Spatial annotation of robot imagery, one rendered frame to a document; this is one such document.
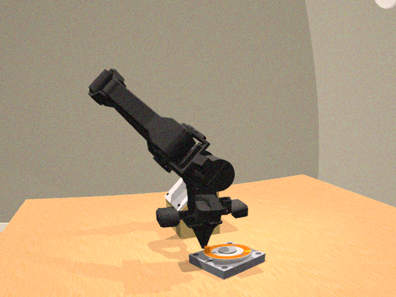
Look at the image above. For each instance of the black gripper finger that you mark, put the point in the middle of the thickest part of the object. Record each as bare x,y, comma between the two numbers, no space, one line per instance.
208,229
198,232

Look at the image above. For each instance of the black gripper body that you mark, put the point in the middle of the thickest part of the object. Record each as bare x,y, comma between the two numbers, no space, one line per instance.
170,217

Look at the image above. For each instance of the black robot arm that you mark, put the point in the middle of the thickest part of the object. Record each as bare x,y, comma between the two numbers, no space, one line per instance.
172,146

